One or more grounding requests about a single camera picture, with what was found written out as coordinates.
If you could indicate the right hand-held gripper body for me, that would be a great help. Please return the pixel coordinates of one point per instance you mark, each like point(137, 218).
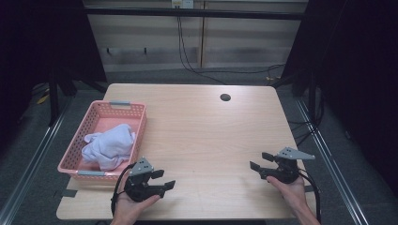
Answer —
point(287, 172)

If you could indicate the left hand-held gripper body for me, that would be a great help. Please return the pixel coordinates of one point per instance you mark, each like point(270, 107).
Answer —
point(137, 189)

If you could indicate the white printed towel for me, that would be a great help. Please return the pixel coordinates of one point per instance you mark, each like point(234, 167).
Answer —
point(109, 146)

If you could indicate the pink plastic basket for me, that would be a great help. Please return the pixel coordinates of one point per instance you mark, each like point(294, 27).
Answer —
point(103, 120)

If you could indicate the person's left hand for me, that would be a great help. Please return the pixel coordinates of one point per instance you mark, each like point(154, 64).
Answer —
point(128, 209)

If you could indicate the person's right hand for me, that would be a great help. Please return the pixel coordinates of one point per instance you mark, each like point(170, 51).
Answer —
point(294, 193)

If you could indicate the grey tape piece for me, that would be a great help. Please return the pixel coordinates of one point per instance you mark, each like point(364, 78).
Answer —
point(309, 188)
point(69, 193)

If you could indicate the dark curtain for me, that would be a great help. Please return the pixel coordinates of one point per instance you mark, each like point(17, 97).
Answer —
point(37, 47)
point(359, 78)

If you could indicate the black metal stand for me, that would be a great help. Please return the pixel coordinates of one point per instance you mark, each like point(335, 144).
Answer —
point(53, 100)

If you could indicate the yellow floor object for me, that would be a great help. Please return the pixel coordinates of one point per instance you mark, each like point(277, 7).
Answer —
point(42, 99)

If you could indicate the black horizontal bar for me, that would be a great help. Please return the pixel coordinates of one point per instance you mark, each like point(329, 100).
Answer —
point(194, 13)

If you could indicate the white power outlet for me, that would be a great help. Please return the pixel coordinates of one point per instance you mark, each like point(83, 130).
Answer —
point(183, 3)

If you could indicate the metal floor rail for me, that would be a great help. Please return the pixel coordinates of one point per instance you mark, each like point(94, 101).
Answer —
point(31, 159)
point(331, 162)

